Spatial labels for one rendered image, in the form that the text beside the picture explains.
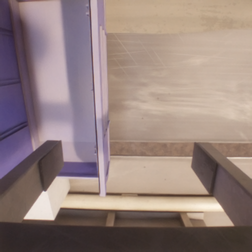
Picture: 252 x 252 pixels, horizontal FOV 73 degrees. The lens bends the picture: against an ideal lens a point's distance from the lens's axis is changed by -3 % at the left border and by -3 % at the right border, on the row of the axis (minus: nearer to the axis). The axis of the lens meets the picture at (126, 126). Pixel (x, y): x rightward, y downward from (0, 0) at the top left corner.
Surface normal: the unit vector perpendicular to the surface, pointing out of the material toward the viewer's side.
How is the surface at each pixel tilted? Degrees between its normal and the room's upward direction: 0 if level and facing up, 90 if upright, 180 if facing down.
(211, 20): 2
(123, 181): 0
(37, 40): 0
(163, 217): 10
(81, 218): 100
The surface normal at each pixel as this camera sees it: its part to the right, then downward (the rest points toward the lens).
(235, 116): -0.04, 0.33
